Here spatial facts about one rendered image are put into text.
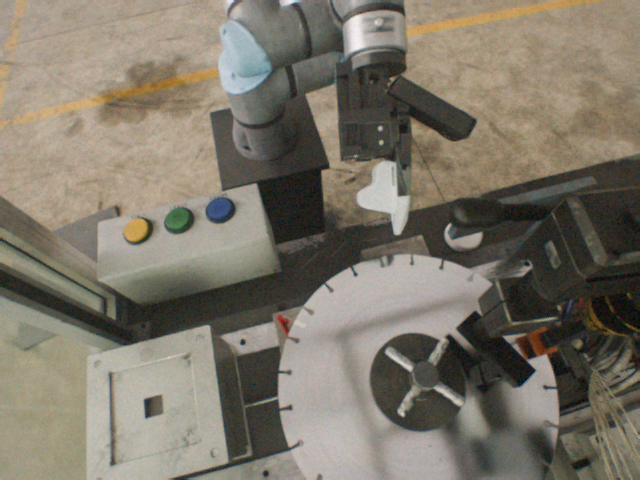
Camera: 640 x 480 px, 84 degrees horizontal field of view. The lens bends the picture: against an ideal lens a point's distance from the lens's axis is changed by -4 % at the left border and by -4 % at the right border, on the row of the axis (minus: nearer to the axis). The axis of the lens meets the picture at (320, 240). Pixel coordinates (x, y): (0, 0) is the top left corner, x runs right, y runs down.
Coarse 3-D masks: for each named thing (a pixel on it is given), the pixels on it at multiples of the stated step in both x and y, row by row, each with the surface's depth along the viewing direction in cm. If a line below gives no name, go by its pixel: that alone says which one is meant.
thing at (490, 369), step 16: (464, 320) 40; (480, 320) 37; (464, 336) 41; (480, 336) 38; (480, 352) 40; (496, 352) 39; (512, 352) 39; (496, 368) 39; (512, 368) 38; (528, 368) 38; (512, 384) 38
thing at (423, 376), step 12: (444, 348) 41; (396, 360) 40; (408, 360) 40; (432, 360) 40; (408, 372) 41; (420, 372) 39; (432, 372) 39; (420, 384) 39; (432, 384) 39; (408, 396) 39; (444, 396) 39; (456, 396) 38; (408, 408) 38
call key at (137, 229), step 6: (132, 222) 61; (138, 222) 61; (144, 222) 61; (126, 228) 60; (132, 228) 60; (138, 228) 60; (144, 228) 60; (126, 234) 60; (132, 234) 60; (138, 234) 60; (144, 234) 60; (132, 240) 60; (138, 240) 60
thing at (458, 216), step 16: (448, 208) 24; (464, 208) 23; (480, 208) 23; (496, 208) 23; (512, 208) 24; (528, 208) 24; (544, 208) 24; (464, 224) 23; (480, 224) 23; (496, 224) 24
